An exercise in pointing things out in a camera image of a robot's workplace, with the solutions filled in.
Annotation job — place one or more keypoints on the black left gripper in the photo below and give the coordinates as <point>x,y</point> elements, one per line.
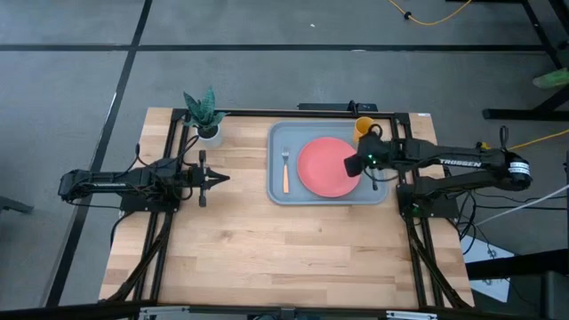
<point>191,180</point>

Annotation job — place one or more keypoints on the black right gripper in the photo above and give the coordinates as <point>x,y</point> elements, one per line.
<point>373,151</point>

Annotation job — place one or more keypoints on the yellow plastic cup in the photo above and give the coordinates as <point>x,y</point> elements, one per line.
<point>361,126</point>

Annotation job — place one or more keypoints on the black spoon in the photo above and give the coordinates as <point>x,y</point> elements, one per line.
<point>374,184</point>

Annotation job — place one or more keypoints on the pink plastic plate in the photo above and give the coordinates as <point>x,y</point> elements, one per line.
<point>322,171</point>

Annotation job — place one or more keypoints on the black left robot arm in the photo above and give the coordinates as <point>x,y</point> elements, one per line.
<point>102,183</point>

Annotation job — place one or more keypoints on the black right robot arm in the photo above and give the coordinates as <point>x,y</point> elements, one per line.
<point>462,162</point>

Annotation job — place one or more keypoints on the grey plastic tray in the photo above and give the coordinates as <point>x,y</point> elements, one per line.
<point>275,186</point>

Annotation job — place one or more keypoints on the white plant pot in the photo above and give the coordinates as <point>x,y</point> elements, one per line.
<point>213,142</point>

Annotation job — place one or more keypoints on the green snake plant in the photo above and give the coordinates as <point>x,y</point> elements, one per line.
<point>204,111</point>

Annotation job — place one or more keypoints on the black table stand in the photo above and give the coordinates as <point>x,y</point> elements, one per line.
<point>511,114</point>

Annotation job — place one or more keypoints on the white paper sheet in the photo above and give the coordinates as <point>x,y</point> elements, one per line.
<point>482,253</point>

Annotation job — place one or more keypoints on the green soft object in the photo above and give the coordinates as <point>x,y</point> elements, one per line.
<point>553,79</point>

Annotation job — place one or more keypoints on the grey furniture foot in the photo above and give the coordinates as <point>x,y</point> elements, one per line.
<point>13,205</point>

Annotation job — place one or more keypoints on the black cart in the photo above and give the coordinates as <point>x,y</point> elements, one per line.
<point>555,293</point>

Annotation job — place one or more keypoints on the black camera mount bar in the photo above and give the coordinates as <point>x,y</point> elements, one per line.
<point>324,106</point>

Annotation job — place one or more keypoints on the black aluminium table frame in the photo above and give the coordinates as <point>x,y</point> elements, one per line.
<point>266,113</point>

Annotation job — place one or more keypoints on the silver bracket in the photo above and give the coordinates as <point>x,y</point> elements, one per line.
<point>411,315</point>
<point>164,311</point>

